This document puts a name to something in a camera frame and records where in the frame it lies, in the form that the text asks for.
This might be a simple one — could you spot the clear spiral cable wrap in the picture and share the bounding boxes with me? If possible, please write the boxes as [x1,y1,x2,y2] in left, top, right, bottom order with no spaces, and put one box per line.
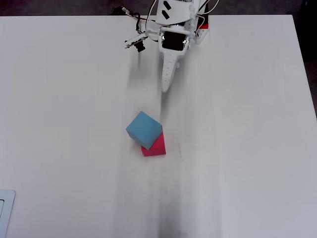
[188,0,203,25]

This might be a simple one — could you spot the blue foam cube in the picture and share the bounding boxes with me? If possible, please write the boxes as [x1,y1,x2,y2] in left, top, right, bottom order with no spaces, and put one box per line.
[125,111,163,151]

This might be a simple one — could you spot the white gripper finger with holes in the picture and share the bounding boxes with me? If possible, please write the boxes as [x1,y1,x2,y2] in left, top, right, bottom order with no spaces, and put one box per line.
[160,51,185,93]

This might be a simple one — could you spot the white cable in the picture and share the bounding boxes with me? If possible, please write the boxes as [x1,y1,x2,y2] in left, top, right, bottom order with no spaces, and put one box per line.
[145,0,159,41]

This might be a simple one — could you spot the silver laptop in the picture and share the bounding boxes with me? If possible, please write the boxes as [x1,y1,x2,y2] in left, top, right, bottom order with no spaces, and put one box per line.
[0,189,16,238]

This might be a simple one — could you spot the white and red robot base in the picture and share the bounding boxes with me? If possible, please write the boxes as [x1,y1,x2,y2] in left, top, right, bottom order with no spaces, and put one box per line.
[195,14,211,46]

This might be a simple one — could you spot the red foam cube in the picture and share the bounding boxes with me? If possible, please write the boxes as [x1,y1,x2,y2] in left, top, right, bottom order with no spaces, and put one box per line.
[141,132,166,157]

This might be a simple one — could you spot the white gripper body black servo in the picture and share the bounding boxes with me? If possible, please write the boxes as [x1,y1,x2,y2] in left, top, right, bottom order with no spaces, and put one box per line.
[158,23,193,55]

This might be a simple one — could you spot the black camera cable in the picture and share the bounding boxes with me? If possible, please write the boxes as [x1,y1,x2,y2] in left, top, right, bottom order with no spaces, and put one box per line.
[111,6,149,35]

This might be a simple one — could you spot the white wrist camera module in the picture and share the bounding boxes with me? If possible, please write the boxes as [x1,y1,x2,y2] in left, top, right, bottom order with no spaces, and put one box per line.
[124,33,149,53]

